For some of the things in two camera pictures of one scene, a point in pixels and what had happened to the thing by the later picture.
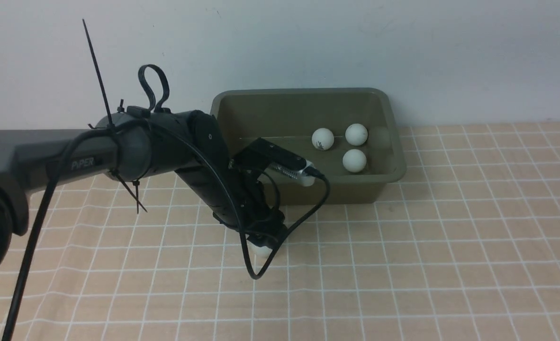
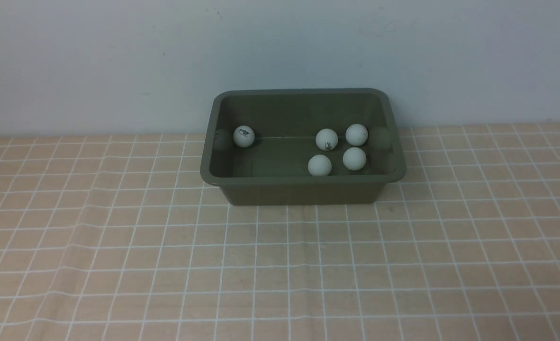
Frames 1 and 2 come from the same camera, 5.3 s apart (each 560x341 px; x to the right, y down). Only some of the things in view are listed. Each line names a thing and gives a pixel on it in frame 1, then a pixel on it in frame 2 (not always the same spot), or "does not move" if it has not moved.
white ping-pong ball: x=356 y=134 does not move
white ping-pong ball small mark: x=258 y=253 to x=319 y=165
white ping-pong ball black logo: x=322 y=139 does not move
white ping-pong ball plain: x=354 y=160 does not move
